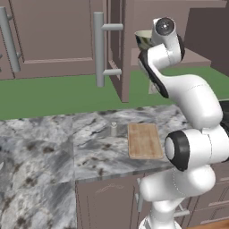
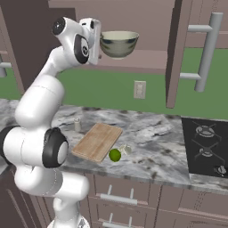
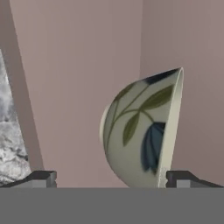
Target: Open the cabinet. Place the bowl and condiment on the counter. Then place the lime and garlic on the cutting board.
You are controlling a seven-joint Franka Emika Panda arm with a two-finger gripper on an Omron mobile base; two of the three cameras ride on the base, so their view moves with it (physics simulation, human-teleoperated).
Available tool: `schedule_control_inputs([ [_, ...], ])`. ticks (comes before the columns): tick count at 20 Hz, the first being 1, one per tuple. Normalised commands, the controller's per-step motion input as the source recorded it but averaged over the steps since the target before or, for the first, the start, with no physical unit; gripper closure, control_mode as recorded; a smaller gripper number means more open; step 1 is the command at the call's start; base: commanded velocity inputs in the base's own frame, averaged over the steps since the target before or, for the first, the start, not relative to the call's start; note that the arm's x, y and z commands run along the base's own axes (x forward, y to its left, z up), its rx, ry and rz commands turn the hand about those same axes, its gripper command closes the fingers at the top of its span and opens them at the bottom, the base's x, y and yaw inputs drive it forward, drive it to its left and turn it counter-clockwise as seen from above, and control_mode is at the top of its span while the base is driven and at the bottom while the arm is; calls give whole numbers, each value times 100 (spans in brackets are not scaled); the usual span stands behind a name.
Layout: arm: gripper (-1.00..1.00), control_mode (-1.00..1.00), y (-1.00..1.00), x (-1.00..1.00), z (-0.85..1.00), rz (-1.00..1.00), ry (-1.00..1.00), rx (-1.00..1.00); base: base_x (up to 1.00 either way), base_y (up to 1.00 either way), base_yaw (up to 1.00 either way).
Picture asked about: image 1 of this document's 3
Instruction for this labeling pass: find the brown wall cabinet body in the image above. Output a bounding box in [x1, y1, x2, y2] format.
[124, 0, 229, 72]

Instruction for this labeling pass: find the grey base cabinet handle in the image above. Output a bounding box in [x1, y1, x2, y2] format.
[135, 177, 145, 214]

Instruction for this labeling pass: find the grey bar cabinet handle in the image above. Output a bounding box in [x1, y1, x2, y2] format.
[0, 6, 22, 73]
[92, 12, 124, 88]

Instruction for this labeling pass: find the grey drawer handle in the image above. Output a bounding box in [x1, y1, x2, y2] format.
[174, 209, 191, 218]

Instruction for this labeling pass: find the wooden cutting board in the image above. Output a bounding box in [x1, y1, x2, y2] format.
[127, 123, 165, 160]

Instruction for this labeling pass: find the brown base cabinet door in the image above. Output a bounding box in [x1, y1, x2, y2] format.
[75, 174, 145, 229]

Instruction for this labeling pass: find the brown drawer front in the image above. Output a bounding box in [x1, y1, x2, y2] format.
[183, 206, 229, 226]
[191, 180, 229, 210]

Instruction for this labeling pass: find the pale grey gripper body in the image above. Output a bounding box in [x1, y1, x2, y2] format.
[148, 78, 161, 95]

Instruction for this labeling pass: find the grey condiment shaker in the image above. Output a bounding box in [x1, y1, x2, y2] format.
[110, 121, 118, 138]

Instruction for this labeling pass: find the metal bowl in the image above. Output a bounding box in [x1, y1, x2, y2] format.
[133, 30, 157, 51]

